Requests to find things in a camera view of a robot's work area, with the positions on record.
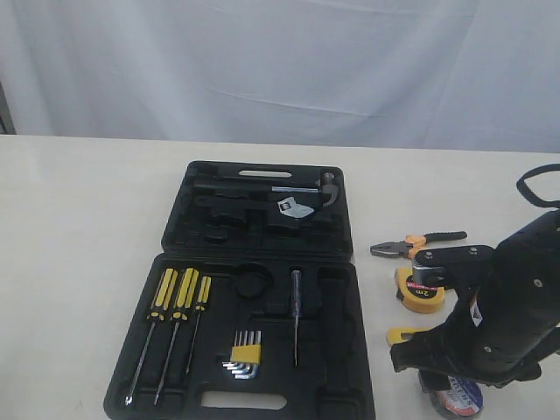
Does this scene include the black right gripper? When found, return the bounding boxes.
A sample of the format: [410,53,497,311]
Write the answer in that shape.
[389,235,559,376]

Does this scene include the yellow black utility knife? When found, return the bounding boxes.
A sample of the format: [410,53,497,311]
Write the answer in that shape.
[386,327,430,347]

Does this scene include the yellow tape measure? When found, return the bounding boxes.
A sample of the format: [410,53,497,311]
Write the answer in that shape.
[394,267,445,314]

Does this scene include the black electrical tape roll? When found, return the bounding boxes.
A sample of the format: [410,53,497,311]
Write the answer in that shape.
[418,371,484,419]

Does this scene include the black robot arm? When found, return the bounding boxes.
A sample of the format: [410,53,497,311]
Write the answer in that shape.
[390,211,559,387]

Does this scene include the black plastic tool case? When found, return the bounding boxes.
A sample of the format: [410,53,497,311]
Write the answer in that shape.
[103,161,375,419]

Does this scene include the orange black combination pliers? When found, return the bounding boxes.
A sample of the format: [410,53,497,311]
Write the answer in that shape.
[369,231,467,260]

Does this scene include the voltage tester screwdriver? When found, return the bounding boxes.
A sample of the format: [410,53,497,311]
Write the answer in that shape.
[290,269,302,368]

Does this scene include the hex key set yellow holder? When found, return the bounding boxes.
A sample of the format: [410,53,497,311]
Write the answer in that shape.
[222,330,262,381]

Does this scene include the adjustable wrench silver head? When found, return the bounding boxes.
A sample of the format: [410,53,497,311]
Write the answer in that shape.
[193,196,315,229]

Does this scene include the small yellow black screwdriver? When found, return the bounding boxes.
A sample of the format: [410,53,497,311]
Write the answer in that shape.
[185,276,212,379]

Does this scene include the middle yellow black screwdriver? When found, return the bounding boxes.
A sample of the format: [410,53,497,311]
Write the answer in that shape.
[153,268,200,406]

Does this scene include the large yellow black screwdriver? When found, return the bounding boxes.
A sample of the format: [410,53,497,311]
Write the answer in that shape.
[124,268,179,407]

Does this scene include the white backdrop curtain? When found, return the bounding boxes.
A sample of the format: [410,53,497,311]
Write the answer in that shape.
[1,1,559,152]

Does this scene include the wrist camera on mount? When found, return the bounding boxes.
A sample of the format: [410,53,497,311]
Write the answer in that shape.
[412,245,494,293]

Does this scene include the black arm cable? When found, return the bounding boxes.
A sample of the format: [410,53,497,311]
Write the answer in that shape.
[516,164,560,209]

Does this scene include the claw hammer black handle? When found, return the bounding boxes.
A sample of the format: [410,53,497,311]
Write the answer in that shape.
[192,172,340,207]

